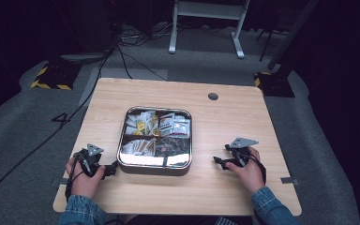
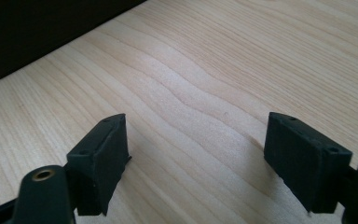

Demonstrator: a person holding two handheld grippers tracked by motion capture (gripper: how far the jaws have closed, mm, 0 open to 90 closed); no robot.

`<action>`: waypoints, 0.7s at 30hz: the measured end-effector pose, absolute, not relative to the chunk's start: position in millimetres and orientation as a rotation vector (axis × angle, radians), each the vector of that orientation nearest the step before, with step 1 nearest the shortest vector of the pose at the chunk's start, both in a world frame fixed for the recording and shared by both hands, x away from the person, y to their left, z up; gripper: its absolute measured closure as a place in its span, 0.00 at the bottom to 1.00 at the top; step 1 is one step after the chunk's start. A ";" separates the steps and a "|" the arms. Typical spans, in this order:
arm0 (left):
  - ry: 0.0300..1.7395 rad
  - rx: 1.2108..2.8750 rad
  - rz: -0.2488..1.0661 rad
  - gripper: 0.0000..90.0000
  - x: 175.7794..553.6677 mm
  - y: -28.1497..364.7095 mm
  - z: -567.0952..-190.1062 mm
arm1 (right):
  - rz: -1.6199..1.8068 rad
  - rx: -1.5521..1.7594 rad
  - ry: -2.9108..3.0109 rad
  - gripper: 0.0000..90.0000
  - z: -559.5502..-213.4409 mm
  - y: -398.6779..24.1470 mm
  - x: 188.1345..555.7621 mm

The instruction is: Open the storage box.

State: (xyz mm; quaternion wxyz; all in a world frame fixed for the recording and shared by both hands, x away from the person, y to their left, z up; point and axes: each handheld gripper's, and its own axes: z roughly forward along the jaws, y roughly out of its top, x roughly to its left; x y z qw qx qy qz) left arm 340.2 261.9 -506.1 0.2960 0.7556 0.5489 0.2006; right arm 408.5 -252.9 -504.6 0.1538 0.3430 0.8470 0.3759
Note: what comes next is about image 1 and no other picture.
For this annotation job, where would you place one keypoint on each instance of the clear box lid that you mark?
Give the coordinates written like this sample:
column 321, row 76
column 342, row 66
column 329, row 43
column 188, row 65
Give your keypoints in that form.
column 143, row 159

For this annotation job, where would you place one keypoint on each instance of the dark slanted pole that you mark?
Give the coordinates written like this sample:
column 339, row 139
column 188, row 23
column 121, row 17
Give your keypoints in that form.
column 293, row 31

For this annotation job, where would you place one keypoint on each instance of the person's left hand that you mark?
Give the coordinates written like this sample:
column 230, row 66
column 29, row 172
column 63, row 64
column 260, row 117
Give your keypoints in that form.
column 81, row 184

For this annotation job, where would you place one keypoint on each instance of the black tripod legs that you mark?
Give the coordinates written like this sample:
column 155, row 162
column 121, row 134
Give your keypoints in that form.
column 267, row 43

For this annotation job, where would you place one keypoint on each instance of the grey tape strip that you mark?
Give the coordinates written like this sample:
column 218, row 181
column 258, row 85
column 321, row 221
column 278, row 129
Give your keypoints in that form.
column 289, row 180
column 57, row 181

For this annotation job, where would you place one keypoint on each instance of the black yellow striped base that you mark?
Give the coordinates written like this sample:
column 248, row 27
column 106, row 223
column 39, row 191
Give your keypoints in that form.
column 54, row 76
column 275, row 84

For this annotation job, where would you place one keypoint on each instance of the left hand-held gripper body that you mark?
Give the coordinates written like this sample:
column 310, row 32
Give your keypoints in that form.
column 89, row 161

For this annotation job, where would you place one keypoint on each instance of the pile of brown striped sachets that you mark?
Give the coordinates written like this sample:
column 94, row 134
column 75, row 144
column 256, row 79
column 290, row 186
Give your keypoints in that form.
column 139, row 146

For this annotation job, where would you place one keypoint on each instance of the pile of dark packets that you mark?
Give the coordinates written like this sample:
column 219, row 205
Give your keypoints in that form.
column 173, row 145

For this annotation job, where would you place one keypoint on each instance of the pile of red label packets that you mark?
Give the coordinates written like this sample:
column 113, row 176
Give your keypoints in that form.
column 175, row 125

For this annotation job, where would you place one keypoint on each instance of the white metal stand frame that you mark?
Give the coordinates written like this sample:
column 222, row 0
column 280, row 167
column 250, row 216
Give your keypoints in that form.
column 206, row 9

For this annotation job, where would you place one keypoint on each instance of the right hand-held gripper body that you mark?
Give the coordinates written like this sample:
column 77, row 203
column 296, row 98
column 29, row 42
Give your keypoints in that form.
column 240, row 153

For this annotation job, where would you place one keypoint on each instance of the pile of yellow print packets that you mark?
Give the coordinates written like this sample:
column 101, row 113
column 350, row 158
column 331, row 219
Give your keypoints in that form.
column 140, row 123

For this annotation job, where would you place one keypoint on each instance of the person's right hand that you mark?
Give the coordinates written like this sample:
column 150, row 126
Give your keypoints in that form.
column 251, row 175

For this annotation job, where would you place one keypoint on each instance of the brown compartment box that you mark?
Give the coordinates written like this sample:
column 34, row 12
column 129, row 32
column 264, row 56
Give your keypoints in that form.
column 154, row 171

